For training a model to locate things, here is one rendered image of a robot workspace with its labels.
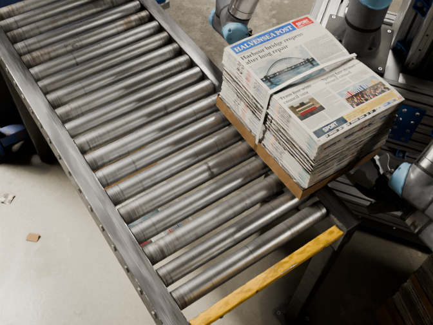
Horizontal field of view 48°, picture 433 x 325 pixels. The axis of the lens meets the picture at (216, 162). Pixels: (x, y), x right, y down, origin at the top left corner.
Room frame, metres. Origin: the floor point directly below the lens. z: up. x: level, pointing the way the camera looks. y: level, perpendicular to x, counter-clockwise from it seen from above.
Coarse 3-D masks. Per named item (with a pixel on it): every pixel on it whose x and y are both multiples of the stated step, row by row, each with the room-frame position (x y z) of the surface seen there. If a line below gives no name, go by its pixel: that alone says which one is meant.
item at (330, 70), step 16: (320, 64) 0.92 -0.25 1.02; (336, 64) 0.93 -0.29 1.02; (352, 64) 0.93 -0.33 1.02; (288, 80) 0.85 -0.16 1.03; (304, 80) 0.86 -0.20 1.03; (320, 80) 0.86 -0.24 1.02; (272, 96) 0.79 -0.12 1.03; (256, 112) 0.82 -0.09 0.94; (272, 112) 0.78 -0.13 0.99; (256, 128) 0.81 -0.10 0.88
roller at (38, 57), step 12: (144, 12) 1.36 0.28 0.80; (108, 24) 1.28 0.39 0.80; (120, 24) 1.29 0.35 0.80; (132, 24) 1.30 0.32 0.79; (144, 24) 1.33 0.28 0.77; (84, 36) 1.22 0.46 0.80; (96, 36) 1.23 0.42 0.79; (108, 36) 1.25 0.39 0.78; (48, 48) 1.15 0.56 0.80; (60, 48) 1.15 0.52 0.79; (72, 48) 1.17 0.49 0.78; (24, 60) 1.09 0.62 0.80; (36, 60) 1.10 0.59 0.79; (48, 60) 1.12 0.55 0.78
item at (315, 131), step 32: (288, 96) 0.79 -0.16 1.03; (320, 96) 0.81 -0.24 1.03; (352, 96) 0.81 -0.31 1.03; (384, 96) 0.82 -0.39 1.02; (288, 128) 0.73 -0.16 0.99; (320, 128) 0.70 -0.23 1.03; (352, 128) 0.72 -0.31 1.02; (384, 128) 0.79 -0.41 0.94; (288, 160) 0.71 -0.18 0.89; (320, 160) 0.66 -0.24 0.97; (352, 160) 0.74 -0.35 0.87
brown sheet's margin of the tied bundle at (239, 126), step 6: (216, 102) 0.94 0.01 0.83; (222, 102) 0.92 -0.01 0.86; (222, 108) 0.92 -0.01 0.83; (228, 108) 0.90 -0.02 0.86; (228, 114) 0.89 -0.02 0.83; (234, 120) 0.87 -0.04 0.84; (240, 126) 0.85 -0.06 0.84; (240, 132) 0.85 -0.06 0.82; (246, 132) 0.83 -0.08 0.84; (246, 138) 0.83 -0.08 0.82
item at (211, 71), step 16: (144, 0) 1.42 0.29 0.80; (160, 16) 1.34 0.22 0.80; (176, 32) 1.26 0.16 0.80; (192, 48) 1.19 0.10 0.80; (192, 64) 1.14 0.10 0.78; (208, 64) 1.12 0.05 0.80; (208, 96) 1.07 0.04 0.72; (320, 192) 0.68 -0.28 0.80; (336, 208) 0.63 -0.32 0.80; (320, 224) 0.63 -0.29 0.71; (336, 224) 0.60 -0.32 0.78; (352, 224) 0.59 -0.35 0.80; (336, 240) 0.58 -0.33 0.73
